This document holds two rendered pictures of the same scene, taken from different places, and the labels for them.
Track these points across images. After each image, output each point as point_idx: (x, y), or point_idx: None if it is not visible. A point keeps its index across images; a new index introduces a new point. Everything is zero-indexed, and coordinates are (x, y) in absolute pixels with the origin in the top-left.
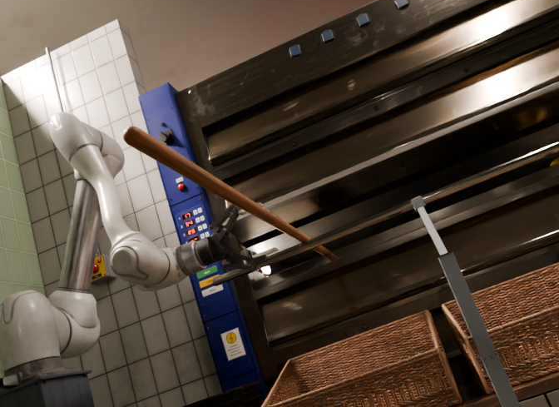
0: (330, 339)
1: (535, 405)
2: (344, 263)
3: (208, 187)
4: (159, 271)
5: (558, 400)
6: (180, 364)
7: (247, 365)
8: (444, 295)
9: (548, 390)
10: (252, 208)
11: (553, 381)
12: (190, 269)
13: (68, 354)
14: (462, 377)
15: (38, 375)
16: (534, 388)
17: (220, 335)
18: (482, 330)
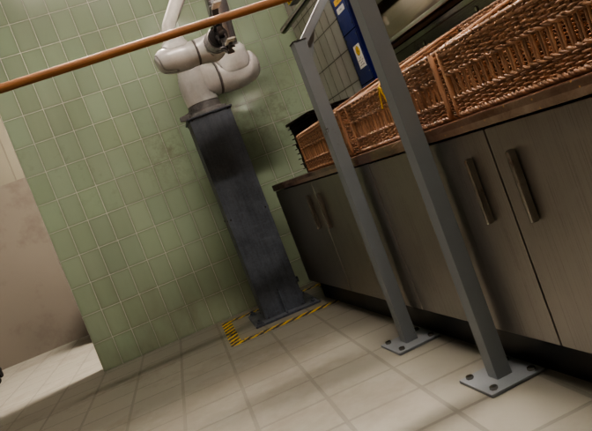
0: (408, 53)
1: (366, 171)
2: None
3: (85, 66)
4: (186, 63)
5: (373, 171)
6: (347, 68)
7: (369, 74)
8: (467, 12)
9: (366, 162)
10: (156, 41)
11: (367, 156)
12: (213, 51)
13: (231, 89)
14: None
15: (190, 116)
16: (361, 159)
17: (352, 48)
18: (318, 111)
